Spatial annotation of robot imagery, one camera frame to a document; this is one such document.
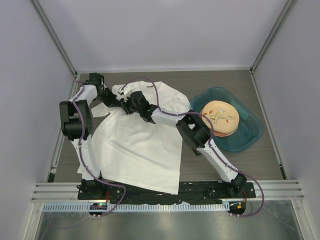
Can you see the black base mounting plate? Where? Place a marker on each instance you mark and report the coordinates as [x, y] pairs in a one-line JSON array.
[[192, 192]]

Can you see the black frame box right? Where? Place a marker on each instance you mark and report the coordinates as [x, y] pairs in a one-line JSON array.
[[196, 152]]

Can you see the beige plate with bird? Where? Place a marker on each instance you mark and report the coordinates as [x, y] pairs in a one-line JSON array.
[[223, 116]]

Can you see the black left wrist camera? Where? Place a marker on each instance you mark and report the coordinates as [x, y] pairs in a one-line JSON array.
[[96, 79]]

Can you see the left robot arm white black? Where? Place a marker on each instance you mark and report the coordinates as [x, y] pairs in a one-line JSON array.
[[77, 125]]

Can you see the white t-shirt flower print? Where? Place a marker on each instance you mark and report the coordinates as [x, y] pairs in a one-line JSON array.
[[131, 151]]

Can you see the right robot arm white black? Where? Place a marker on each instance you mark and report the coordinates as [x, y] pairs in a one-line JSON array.
[[194, 132]]

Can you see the white slotted cable duct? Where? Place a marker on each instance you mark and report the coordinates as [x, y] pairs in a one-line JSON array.
[[123, 208]]

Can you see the teal plastic basin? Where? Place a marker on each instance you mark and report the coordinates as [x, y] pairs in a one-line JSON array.
[[249, 129]]

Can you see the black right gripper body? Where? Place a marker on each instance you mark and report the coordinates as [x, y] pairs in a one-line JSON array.
[[129, 107]]

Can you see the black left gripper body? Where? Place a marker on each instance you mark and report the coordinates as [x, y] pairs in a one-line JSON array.
[[108, 98]]

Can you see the aluminium frame rail front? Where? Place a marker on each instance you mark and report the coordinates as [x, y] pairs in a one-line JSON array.
[[265, 189]]

